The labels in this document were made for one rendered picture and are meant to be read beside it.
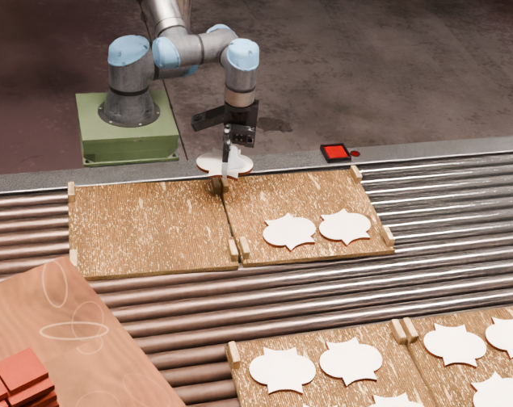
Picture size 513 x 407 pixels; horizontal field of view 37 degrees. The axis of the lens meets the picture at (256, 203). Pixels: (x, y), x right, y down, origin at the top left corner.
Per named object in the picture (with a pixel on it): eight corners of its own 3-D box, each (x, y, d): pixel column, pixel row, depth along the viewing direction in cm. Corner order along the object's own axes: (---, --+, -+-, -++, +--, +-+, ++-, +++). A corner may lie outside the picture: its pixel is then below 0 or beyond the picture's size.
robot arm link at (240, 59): (251, 34, 188) (266, 51, 182) (247, 73, 195) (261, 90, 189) (221, 37, 185) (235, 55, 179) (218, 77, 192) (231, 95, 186)
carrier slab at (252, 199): (216, 182, 221) (217, 178, 220) (352, 173, 230) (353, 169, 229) (242, 267, 195) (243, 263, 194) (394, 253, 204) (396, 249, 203)
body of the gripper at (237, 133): (253, 151, 197) (258, 111, 190) (220, 147, 197) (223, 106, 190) (254, 134, 203) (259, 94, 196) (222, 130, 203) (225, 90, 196)
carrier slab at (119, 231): (67, 190, 211) (67, 186, 210) (216, 183, 220) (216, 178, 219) (70, 282, 185) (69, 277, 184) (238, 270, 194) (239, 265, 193)
